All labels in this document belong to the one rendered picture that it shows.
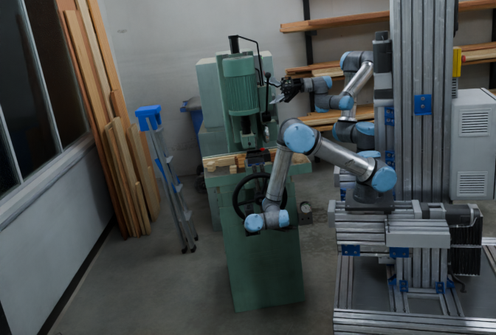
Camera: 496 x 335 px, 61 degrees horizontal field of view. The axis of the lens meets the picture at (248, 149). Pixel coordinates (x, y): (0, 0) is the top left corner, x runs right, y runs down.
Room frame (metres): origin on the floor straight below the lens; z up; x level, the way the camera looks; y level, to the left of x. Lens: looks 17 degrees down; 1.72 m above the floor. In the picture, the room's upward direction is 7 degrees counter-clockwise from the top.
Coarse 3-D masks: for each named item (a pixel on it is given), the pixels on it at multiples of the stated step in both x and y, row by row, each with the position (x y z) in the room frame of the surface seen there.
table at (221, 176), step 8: (216, 168) 2.31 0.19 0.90; (224, 168) 2.29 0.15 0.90; (240, 168) 2.26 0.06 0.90; (296, 168) 2.21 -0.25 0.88; (304, 168) 2.22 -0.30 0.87; (208, 176) 2.20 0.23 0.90; (216, 176) 2.18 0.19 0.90; (224, 176) 2.18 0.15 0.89; (232, 176) 2.19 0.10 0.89; (240, 176) 2.19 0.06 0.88; (208, 184) 2.18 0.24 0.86; (216, 184) 2.18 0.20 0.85; (224, 184) 2.18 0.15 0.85; (248, 184) 2.10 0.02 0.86
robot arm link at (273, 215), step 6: (270, 210) 1.72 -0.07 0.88; (276, 210) 1.71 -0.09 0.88; (282, 210) 1.70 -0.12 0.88; (264, 216) 1.68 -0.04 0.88; (270, 216) 1.67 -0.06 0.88; (276, 216) 1.67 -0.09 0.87; (282, 216) 1.67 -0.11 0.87; (288, 216) 1.68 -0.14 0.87; (270, 222) 1.66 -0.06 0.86; (276, 222) 1.66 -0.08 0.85; (282, 222) 1.66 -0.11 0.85; (288, 222) 1.67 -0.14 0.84; (270, 228) 1.67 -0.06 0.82
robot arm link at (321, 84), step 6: (312, 78) 2.26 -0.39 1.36; (318, 78) 2.26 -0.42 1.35; (324, 78) 2.25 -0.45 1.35; (330, 78) 2.26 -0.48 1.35; (312, 84) 2.24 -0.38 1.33; (318, 84) 2.24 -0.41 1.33; (324, 84) 2.24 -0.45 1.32; (330, 84) 2.25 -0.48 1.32; (312, 90) 2.25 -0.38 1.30; (318, 90) 2.25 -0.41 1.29; (324, 90) 2.24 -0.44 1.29
